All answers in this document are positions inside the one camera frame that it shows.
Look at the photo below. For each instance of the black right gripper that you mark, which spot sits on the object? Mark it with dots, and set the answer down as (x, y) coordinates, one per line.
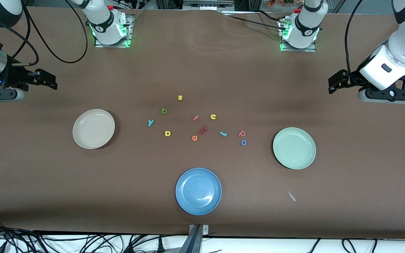
(13, 75)

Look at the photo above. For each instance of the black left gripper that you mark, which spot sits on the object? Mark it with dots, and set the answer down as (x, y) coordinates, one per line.
(351, 77)

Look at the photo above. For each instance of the pink foam letter p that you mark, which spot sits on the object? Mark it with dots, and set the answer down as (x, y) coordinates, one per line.
(240, 133)

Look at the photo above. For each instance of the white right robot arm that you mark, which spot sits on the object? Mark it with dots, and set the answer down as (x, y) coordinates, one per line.
(104, 24)

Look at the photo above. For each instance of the beige round plate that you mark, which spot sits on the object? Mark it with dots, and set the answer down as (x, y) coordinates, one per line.
(93, 129)

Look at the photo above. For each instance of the green round plate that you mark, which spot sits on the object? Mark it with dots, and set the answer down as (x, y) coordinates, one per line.
(294, 148)

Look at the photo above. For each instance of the orange decorative foliage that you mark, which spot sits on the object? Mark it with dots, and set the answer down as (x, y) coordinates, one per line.
(285, 2)

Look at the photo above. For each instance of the brown table cover sheet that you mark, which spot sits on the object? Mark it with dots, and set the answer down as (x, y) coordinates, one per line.
(47, 193)

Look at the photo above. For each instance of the small white paper scrap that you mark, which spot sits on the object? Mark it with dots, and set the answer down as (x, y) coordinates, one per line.
(291, 196)

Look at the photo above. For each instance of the dark red foam letter w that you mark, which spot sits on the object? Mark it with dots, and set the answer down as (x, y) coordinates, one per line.
(203, 130)

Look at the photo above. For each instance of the silver metal box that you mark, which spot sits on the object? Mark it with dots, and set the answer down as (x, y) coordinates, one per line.
(207, 5)

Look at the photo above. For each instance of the blue round plate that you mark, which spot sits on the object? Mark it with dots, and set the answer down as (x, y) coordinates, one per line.
(198, 191)

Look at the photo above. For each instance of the dark aluminium pole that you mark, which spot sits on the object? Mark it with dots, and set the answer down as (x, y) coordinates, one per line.
(192, 244)

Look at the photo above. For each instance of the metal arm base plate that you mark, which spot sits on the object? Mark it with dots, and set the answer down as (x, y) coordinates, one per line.
(299, 50)
(113, 46)

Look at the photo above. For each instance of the silver metal mounting bracket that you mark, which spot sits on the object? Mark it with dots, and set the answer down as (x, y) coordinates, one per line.
(206, 227)

